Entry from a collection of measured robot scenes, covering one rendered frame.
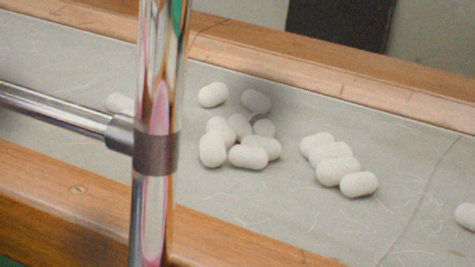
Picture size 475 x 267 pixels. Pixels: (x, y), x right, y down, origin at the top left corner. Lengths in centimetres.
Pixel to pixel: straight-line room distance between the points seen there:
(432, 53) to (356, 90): 196
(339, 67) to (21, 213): 40
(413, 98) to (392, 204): 19
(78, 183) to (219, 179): 12
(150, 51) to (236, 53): 44
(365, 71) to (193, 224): 36
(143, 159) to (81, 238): 10
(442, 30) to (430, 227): 214
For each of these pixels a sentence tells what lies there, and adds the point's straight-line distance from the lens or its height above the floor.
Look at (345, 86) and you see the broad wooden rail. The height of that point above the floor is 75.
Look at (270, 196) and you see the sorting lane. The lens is 47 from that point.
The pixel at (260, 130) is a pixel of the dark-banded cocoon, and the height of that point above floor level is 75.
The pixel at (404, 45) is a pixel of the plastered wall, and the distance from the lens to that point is 265.
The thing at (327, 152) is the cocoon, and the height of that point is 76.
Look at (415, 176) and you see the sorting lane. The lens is 55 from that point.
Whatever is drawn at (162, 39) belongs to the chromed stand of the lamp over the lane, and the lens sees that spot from 28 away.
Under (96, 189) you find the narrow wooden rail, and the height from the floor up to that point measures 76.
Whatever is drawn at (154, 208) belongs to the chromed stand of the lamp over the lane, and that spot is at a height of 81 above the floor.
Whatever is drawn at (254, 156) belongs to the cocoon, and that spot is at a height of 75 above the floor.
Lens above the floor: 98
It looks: 25 degrees down
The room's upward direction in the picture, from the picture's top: 7 degrees clockwise
